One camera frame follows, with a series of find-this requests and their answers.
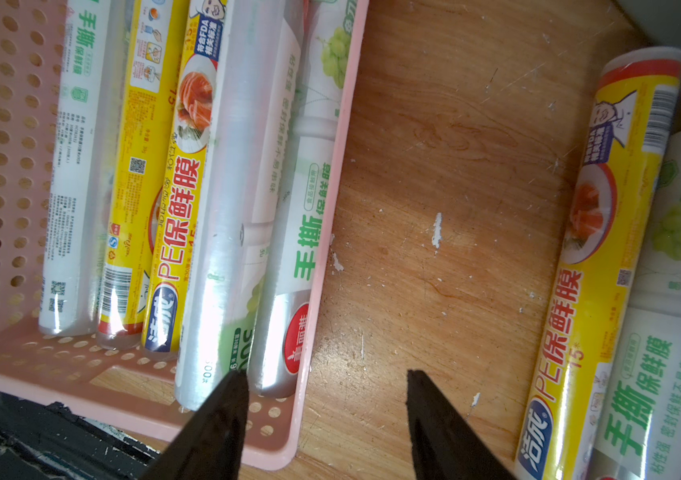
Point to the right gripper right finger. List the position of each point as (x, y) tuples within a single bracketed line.
[(443, 446)]

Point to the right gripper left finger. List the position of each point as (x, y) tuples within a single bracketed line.
[(211, 444)]

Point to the white wrap roll red label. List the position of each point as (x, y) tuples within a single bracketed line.
[(280, 331)]

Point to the thick white green wrap roll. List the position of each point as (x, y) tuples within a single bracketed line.
[(639, 433)]

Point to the yellow wrap roll long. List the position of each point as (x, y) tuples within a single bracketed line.
[(152, 73)]

